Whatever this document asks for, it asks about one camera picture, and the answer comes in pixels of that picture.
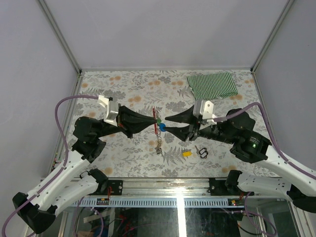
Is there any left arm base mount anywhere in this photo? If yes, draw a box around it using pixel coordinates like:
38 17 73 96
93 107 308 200
92 180 123 196

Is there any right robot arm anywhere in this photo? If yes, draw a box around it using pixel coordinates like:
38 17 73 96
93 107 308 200
165 108 316 213

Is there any black key tag lower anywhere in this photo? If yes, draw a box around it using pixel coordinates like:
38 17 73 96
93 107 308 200
199 151 208 158

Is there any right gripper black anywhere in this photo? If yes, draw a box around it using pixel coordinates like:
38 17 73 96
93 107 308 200
162 104 236 144

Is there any green white striped cloth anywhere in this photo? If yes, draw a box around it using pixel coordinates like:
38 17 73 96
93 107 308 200
187 72 238 101

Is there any white slotted cable duct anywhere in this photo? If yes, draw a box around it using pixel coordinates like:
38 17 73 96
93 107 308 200
79 197 237 208

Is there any yellow key tag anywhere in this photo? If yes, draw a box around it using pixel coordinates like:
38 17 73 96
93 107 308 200
182 151 192 157

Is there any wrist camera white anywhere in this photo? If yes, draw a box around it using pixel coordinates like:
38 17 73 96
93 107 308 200
193 100 217 125
97 95 119 127

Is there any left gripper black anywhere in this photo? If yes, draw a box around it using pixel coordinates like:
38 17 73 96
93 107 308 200
95 104 158 139

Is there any aluminium front rail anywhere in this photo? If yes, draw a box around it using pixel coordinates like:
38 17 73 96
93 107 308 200
74 177 247 198

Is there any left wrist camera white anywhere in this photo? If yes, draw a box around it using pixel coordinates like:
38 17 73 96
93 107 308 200
97 95 119 127

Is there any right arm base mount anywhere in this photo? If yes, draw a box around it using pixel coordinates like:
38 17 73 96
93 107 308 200
207 170 242 197

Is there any blue key tag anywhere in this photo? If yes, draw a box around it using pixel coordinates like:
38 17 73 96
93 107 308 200
159 123 166 132

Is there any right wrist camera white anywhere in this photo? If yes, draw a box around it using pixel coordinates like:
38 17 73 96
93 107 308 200
193 100 217 125

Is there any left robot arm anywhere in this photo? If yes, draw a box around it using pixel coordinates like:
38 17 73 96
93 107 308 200
12 106 157 234

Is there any metal key holder red handle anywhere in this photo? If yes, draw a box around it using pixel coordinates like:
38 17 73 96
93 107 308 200
153 107 162 155

